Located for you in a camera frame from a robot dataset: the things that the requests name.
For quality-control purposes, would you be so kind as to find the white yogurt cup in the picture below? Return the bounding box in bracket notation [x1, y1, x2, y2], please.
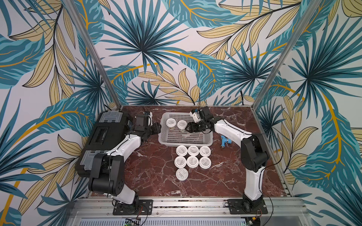
[176, 145, 188, 156]
[166, 118, 177, 130]
[174, 156, 187, 169]
[177, 120, 188, 132]
[199, 146, 211, 157]
[188, 146, 199, 156]
[175, 168, 189, 181]
[187, 156, 199, 169]
[199, 157, 212, 170]

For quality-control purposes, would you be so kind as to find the white plastic basket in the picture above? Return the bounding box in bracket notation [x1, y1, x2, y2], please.
[157, 111, 214, 147]

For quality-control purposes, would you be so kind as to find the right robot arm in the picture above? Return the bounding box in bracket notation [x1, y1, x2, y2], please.
[185, 106, 270, 204]

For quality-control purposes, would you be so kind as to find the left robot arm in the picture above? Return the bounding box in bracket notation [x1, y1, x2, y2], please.
[88, 111, 162, 205]

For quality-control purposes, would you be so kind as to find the black toolbox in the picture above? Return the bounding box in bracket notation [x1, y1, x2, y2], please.
[75, 111, 133, 178]

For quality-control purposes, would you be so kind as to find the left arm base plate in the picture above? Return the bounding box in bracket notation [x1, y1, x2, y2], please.
[112, 199, 153, 216]

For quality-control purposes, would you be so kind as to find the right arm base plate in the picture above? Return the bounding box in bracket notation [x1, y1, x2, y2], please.
[225, 199, 268, 216]

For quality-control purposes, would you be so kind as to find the aluminium rail frame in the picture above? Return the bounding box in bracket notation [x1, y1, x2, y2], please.
[66, 197, 313, 226]

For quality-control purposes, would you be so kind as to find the left aluminium corner post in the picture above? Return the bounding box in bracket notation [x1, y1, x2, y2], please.
[63, 0, 123, 110]

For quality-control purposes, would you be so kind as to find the aluminium corner post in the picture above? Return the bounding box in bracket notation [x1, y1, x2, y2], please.
[252, 0, 322, 110]
[63, 0, 123, 110]

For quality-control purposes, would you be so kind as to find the right aluminium corner post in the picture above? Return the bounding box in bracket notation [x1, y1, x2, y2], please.
[252, 0, 322, 110]

